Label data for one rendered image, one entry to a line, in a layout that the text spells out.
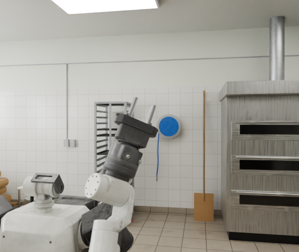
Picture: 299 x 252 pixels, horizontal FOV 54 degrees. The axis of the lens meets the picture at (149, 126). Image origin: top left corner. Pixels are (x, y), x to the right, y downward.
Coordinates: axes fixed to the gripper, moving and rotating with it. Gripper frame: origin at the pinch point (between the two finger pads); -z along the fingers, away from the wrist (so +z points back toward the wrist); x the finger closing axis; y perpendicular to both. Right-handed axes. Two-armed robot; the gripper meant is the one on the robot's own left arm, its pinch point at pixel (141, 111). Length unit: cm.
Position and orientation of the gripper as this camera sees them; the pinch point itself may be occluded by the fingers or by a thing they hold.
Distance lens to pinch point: 81.1
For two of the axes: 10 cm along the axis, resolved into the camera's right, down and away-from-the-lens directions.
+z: -3.3, 9.2, -2.1
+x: -9.0, -3.8, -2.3
